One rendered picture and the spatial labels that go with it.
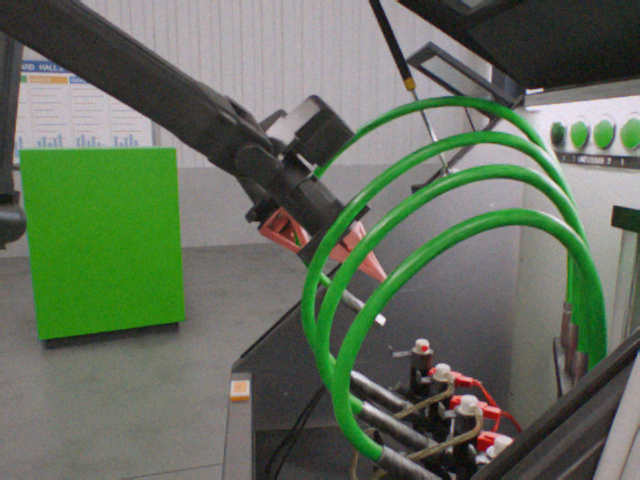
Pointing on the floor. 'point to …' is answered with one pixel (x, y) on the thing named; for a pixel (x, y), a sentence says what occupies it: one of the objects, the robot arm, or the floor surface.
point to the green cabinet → (103, 241)
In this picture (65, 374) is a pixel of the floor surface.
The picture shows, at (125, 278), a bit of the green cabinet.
